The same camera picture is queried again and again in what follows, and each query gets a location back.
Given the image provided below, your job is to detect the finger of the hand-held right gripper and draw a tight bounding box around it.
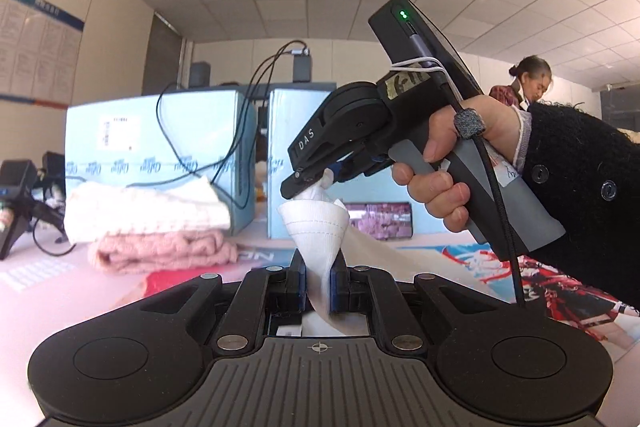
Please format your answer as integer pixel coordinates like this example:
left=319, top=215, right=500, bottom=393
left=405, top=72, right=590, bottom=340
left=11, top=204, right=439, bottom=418
left=329, top=152, right=387, bottom=186
left=280, top=117, right=363, bottom=201

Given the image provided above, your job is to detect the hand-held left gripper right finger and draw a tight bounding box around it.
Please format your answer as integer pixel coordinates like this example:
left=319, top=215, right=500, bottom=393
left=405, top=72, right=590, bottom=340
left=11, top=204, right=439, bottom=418
left=332, top=254, right=506, bottom=353

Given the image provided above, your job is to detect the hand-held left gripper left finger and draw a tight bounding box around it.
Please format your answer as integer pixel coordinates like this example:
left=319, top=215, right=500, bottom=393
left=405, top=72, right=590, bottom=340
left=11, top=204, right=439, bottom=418
left=142, top=252, right=307, bottom=355

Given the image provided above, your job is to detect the white cloth garment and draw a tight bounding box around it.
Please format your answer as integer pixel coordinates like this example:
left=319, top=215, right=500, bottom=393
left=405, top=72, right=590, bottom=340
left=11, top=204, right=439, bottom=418
left=277, top=172, right=501, bottom=335

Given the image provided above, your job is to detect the person's right hand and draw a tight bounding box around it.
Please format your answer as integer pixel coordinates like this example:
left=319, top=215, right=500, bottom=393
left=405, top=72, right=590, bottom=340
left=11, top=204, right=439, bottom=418
left=391, top=94, right=523, bottom=234

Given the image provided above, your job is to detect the plain blue box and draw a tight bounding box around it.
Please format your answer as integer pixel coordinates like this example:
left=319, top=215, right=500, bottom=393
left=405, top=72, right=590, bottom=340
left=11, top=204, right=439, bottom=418
left=267, top=82, right=431, bottom=240

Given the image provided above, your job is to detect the small display screen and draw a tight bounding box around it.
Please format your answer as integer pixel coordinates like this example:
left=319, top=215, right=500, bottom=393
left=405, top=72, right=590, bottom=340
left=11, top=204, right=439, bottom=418
left=345, top=202, right=415, bottom=240

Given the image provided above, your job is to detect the black power adapter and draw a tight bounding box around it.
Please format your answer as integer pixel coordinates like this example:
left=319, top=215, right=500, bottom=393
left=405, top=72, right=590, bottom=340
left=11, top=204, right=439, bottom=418
left=292, top=49, right=312, bottom=82

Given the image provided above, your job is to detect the grey power adapter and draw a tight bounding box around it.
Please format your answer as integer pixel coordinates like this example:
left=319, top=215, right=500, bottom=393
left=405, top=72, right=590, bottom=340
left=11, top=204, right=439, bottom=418
left=189, top=62, right=211, bottom=88

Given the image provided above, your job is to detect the pink knit sweater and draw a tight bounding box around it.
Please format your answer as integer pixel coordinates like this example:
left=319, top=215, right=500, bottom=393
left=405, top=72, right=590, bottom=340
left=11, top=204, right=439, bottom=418
left=89, top=228, right=240, bottom=275

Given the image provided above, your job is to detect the blue box with shipping label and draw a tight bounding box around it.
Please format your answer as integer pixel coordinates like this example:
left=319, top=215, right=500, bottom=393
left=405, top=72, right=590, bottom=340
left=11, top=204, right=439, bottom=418
left=65, top=88, right=258, bottom=235

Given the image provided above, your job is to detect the white knit sweater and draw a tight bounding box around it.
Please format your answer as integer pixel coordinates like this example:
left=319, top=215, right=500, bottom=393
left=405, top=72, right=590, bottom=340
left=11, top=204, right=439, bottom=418
left=65, top=176, right=232, bottom=245

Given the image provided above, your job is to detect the dark door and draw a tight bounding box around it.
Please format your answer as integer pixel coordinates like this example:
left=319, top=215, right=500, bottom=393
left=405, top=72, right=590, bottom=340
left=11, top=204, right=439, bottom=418
left=142, top=14, right=183, bottom=96

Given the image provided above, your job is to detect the white shipping label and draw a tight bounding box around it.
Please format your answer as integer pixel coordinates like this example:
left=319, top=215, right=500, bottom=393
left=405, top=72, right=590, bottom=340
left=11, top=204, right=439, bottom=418
left=100, top=116, right=128, bottom=152

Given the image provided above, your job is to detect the red printed poster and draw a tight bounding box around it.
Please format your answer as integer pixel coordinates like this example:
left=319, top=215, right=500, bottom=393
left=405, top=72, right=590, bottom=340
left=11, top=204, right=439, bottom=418
left=142, top=244, right=640, bottom=350

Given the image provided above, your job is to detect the white sticker sheet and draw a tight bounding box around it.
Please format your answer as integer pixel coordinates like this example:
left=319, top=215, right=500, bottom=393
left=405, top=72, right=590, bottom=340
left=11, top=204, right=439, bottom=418
left=0, top=257, right=58, bottom=293

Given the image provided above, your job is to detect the idle black gripper device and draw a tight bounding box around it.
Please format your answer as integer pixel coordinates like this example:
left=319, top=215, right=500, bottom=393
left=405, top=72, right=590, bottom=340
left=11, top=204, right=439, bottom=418
left=0, top=152, right=68, bottom=260

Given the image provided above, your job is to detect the long black cable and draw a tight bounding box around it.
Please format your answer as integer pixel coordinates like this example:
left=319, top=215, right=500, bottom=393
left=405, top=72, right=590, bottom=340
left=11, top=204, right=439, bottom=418
left=156, top=39, right=307, bottom=212

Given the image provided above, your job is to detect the braided black gripper cable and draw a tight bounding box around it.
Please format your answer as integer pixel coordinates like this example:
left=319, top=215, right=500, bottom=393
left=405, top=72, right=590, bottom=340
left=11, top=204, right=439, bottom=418
left=435, top=77, right=527, bottom=308

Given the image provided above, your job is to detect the looped black cable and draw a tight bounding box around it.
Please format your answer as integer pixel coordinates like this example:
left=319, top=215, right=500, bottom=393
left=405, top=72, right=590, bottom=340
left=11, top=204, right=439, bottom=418
left=32, top=207, right=76, bottom=257

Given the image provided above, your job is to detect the wall poster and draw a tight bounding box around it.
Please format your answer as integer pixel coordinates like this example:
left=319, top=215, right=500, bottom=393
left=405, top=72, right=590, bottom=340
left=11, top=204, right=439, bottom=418
left=0, top=0, right=86, bottom=110

